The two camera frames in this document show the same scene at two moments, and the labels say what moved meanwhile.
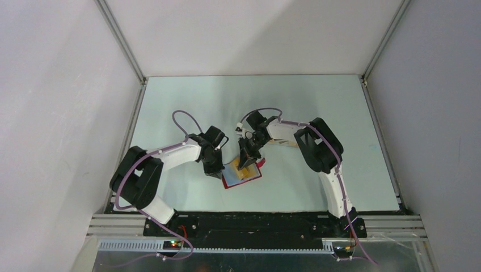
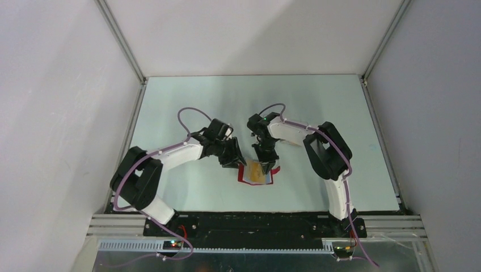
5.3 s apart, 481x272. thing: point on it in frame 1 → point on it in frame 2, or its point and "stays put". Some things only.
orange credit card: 244,171 → 257,174
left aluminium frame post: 121,39 stays put
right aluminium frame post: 385,39 stays put
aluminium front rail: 389,228 stays put
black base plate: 258,225 stays put
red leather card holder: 232,175 → 241,175
